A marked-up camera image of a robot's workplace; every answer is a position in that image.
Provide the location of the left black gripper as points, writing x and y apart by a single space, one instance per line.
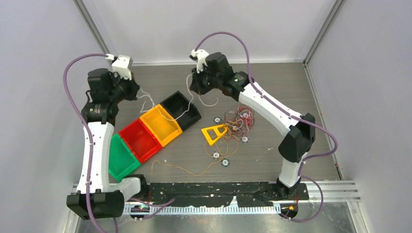
133 87

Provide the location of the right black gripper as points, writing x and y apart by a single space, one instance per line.
195 85

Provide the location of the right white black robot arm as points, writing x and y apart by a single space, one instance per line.
213 71

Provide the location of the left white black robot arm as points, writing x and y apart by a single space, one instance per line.
94 196

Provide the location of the dark chip upper left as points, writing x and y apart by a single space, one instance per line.
217 120

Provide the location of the dark chip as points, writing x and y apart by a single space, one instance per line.
216 155
245 139
245 115
217 120

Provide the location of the black plastic bin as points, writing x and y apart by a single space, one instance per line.
179 107

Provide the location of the dark chip upper right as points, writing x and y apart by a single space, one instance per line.
245 115

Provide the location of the yellow plastic bin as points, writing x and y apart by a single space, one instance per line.
161 124

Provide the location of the red plastic bin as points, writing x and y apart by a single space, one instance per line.
140 141

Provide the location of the dark chip middle right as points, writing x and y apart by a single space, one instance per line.
245 139

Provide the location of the green plastic bin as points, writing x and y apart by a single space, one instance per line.
122 161

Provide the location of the dark chip lower left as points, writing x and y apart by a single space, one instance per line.
216 155

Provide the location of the dark chip lowest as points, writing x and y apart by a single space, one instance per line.
225 162

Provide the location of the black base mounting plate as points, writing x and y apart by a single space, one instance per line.
247 194

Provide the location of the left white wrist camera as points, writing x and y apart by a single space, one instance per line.
121 65

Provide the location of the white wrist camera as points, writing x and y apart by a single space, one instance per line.
121 65
199 56

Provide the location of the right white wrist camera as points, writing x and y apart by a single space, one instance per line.
199 56

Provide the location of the yellow triangular plastic frame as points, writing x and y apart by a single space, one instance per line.
213 133

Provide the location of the slotted aluminium rail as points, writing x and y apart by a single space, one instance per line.
228 210

